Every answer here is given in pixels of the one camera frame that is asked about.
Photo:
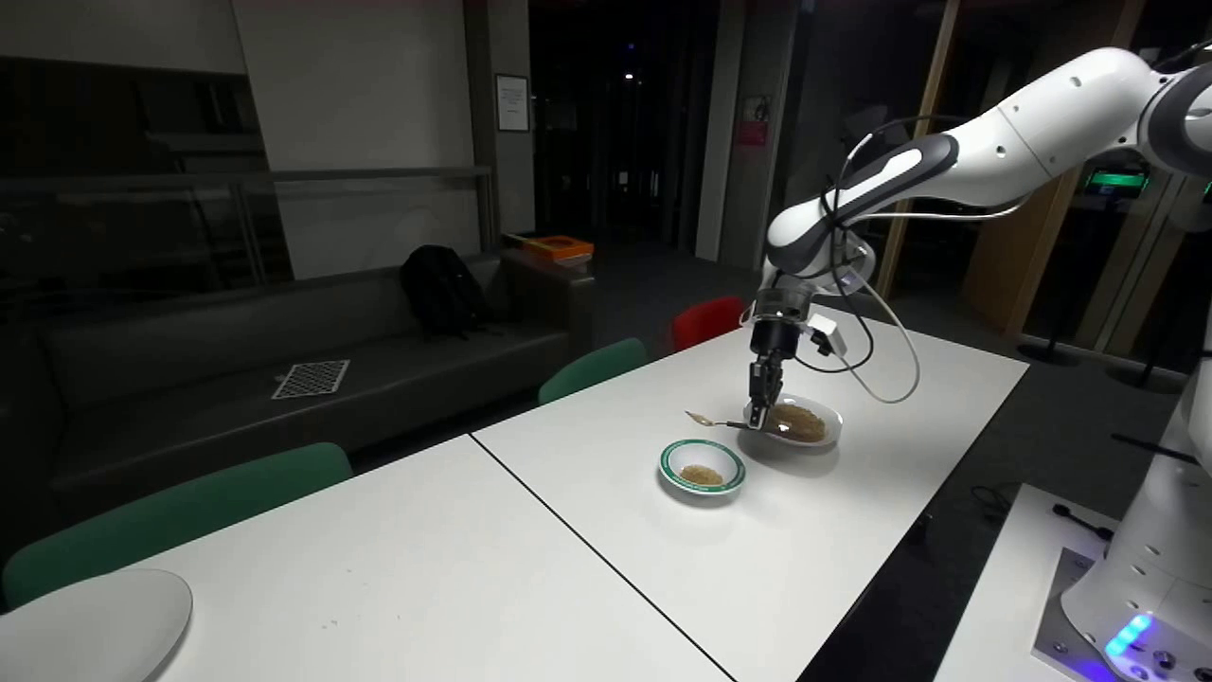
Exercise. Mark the black backpack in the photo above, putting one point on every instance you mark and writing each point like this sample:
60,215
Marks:
440,291

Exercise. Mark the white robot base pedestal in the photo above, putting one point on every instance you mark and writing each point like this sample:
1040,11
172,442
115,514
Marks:
1157,571

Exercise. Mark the black small tool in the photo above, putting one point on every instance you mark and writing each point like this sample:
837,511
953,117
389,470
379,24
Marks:
1085,521

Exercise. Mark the small brown sugar pile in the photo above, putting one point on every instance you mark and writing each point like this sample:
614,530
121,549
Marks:
702,474

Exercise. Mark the red wall sign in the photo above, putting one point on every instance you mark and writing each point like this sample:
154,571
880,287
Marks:
755,125

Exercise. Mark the grey sofa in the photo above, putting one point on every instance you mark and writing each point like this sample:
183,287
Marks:
192,365

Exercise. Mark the white wall poster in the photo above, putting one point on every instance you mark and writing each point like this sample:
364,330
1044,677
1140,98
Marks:
514,105

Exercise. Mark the paper sheet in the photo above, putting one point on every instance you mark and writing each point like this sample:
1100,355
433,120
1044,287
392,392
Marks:
313,379

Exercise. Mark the red chair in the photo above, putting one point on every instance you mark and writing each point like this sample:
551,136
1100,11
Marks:
706,325

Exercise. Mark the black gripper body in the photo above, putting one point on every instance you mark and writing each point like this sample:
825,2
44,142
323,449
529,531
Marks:
773,338

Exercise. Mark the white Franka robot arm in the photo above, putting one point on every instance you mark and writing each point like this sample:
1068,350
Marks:
1009,138

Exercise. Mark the white round chair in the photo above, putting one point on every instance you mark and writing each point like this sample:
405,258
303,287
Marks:
89,632

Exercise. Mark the green and white bowl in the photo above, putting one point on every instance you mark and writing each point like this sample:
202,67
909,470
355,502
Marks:
702,489

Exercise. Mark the large brown sugar heap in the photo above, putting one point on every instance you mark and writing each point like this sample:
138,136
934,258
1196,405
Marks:
801,426

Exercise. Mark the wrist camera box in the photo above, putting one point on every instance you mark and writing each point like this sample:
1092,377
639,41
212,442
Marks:
825,330

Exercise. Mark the green chair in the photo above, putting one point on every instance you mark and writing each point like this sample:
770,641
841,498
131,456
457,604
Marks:
594,368
176,506

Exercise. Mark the orange lidded bin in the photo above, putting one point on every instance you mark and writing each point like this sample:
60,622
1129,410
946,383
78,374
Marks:
554,251

